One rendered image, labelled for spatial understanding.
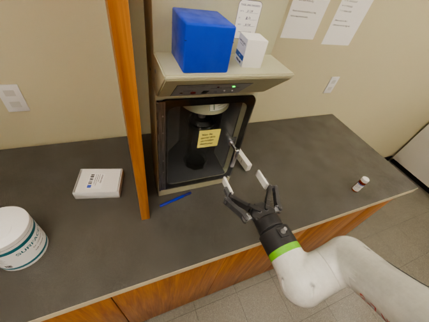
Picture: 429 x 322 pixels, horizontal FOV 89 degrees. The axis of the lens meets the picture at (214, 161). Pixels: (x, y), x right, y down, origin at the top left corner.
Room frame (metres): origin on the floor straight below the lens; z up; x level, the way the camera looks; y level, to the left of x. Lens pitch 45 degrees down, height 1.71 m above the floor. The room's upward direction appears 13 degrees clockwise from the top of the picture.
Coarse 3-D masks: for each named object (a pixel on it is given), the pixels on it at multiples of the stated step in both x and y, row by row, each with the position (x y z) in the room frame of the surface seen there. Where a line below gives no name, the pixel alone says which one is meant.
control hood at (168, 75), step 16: (160, 64) 0.44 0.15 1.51; (176, 64) 0.45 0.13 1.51; (272, 64) 0.58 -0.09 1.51; (160, 80) 0.42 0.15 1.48; (176, 80) 0.41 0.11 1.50; (192, 80) 0.42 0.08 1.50; (208, 80) 0.44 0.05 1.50; (224, 80) 0.47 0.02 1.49; (240, 80) 0.49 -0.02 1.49; (256, 80) 0.51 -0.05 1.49; (272, 80) 0.54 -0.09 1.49; (160, 96) 0.47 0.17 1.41
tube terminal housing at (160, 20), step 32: (160, 0) 0.50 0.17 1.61; (192, 0) 0.53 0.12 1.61; (224, 0) 0.57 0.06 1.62; (256, 0) 0.61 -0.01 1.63; (288, 0) 0.65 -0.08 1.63; (160, 32) 0.50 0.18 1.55; (256, 32) 0.62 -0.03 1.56; (192, 96) 0.54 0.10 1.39; (256, 96) 0.65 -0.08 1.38; (160, 192) 0.49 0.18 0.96
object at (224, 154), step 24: (216, 96) 0.57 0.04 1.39; (240, 96) 0.61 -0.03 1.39; (168, 120) 0.50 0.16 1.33; (192, 120) 0.53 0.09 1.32; (216, 120) 0.58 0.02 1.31; (240, 120) 0.62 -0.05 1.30; (168, 144) 0.50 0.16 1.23; (192, 144) 0.54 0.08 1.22; (240, 144) 0.64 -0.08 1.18; (168, 168) 0.50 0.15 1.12; (192, 168) 0.54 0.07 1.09; (216, 168) 0.60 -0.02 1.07
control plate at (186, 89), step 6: (204, 84) 0.46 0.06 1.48; (210, 84) 0.47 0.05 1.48; (216, 84) 0.47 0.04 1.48; (222, 84) 0.48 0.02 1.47; (228, 84) 0.49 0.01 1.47; (234, 84) 0.50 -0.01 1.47; (240, 84) 0.51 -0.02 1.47; (246, 84) 0.52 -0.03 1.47; (174, 90) 0.45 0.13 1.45; (180, 90) 0.46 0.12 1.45; (186, 90) 0.47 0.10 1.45; (192, 90) 0.47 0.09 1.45; (198, 90) 0.48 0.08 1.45; (204, 90) 0.49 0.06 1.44; (210, 90) 0.50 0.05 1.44; (216, 90) 0.51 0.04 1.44; (222, 90) 0.53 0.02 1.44; (228, 90) 0.54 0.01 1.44; (234, 90) 0.55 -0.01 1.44; (240, 90) 0.56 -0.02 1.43
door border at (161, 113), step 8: (160, 104) 0.49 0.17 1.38; (160, 112) 0.49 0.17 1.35; (160, 120) 0.49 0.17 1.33; (160, 128) 0.49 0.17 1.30; (160, 136) 0.48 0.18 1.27; (160, 144) 0.48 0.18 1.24; (160, 152) 0.48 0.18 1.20; (160, 160) 0.48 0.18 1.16; (160, 168) 0.48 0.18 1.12; (160, 176) 0.48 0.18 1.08; (160, 184) 0.48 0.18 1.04
